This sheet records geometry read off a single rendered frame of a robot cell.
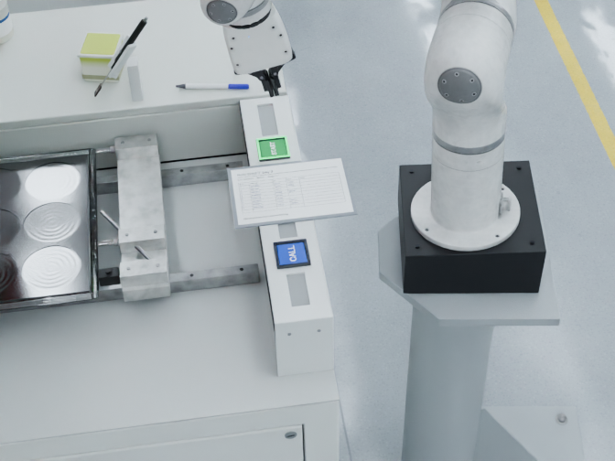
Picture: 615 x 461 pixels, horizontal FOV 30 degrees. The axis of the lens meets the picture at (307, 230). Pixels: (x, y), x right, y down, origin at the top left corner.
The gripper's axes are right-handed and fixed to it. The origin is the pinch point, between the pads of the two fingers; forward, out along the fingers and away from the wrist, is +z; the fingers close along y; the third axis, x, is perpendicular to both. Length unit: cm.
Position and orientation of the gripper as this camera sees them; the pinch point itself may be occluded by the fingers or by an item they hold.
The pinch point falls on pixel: (271, 82)
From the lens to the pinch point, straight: 198.0
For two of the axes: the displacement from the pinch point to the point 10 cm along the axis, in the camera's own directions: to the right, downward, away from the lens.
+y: 9.6, -2.5, -0.7
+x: -1.4, -7.2, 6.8
